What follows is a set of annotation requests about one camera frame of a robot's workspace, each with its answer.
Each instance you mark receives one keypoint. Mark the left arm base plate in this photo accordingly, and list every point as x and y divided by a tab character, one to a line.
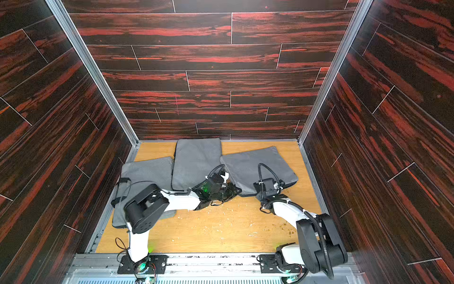
150	265

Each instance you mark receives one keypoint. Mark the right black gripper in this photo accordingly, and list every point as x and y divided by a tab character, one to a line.
265	188

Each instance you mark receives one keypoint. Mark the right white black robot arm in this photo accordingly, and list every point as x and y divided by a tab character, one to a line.
319	247

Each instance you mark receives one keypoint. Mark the grey laptop bag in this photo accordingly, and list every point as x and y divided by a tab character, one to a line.
250	167
134	178
194	160

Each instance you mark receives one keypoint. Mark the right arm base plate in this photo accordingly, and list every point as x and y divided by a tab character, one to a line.
271	263

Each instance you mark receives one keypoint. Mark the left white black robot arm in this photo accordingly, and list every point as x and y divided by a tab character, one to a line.
144	210

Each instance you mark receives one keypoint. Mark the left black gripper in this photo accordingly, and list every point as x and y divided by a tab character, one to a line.
229	187

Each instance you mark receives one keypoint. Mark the aluminium front rail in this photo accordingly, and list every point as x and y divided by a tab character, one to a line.
178	268

